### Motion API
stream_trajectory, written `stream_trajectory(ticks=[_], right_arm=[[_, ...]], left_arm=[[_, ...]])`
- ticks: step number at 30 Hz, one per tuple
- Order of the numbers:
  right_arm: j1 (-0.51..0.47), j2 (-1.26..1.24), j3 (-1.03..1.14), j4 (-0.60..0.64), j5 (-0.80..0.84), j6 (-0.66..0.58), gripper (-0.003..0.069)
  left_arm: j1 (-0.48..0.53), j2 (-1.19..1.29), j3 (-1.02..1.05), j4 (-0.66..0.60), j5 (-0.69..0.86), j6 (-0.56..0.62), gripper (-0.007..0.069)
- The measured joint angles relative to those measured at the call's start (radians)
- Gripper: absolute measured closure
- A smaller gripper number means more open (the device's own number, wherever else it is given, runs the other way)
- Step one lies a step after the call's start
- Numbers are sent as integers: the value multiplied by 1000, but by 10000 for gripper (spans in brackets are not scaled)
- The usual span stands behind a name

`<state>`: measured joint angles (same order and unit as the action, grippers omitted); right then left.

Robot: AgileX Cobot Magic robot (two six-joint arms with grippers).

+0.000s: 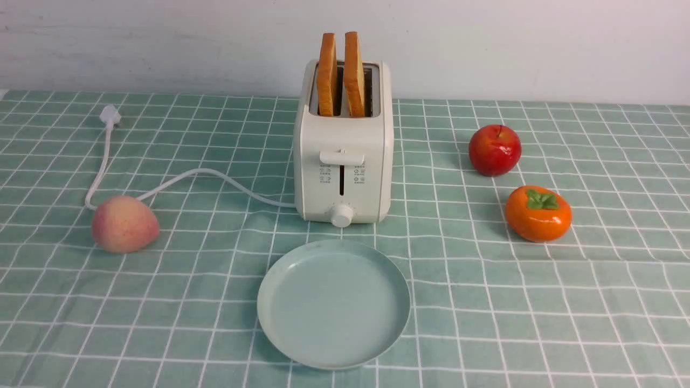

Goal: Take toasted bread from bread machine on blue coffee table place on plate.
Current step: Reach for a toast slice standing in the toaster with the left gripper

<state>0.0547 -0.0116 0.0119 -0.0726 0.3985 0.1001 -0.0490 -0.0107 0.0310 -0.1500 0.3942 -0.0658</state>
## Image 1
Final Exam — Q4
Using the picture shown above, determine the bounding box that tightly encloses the toast slice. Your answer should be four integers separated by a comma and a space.
343, 31, 365, 117
317, 33, 338, 117

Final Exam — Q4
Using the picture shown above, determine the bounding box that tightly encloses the white two-slot toaster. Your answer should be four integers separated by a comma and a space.
293, 59, 395, 228

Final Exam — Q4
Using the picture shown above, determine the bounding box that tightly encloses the light green round plate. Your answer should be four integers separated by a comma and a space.
257, 240, 412, 370

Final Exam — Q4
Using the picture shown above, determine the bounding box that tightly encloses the red apple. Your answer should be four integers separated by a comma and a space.
468, 124, 522, 177

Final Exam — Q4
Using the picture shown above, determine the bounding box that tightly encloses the orange persimmon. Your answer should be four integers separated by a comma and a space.
505, 186, 572, 243

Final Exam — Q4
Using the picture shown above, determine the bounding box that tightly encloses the pink peach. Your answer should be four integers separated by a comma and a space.
92, 196, 160, 254

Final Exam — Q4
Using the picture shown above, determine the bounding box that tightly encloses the green checkered tablecloth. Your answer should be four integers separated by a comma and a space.
1, 91, 689, 387

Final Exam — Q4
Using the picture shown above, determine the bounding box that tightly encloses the white power cord with plug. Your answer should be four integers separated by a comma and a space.
85, 105, 296, 211

